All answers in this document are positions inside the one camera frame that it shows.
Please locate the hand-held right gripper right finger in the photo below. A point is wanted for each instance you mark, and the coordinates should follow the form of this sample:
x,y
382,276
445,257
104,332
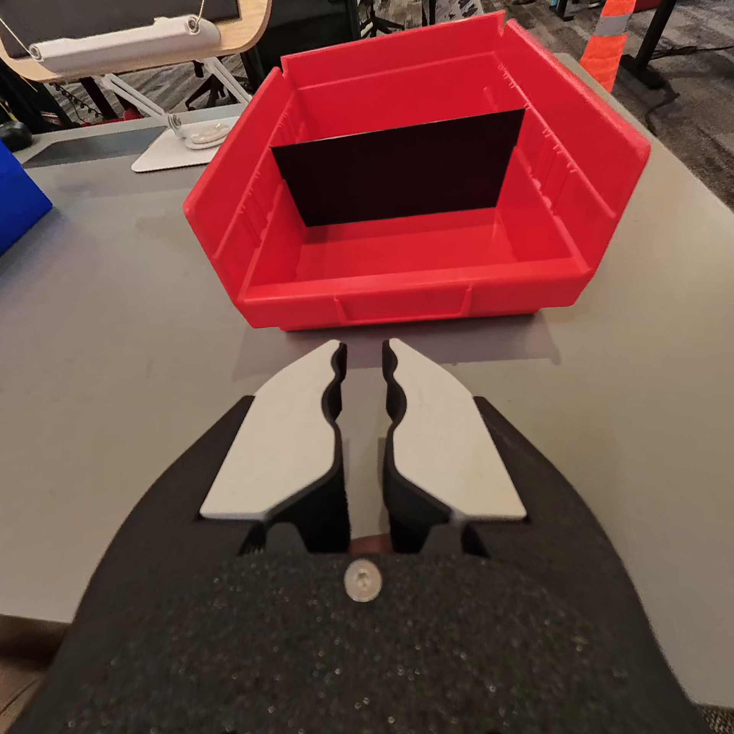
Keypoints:
x,y
459,453

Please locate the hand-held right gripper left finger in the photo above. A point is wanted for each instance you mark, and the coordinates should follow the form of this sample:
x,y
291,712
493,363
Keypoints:
x,y
281,453

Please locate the red plastic bin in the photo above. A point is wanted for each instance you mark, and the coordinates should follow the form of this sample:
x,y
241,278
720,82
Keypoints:
x,y
401,269

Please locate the blue plastic bin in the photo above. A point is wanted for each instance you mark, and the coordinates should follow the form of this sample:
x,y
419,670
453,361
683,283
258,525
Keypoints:
x,y
20,200

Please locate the black bin divider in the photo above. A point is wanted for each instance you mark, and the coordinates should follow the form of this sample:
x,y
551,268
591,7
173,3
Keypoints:
x,y
395,172

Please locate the orange traffic cone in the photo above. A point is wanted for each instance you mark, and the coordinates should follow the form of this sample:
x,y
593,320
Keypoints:
x,y
605,51

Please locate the white folding stand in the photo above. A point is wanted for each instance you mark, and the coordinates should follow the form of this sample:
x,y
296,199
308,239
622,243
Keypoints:
x,y
114,43

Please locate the wood-framed black board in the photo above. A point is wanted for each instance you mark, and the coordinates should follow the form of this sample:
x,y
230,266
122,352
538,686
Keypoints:
x,y
114,11

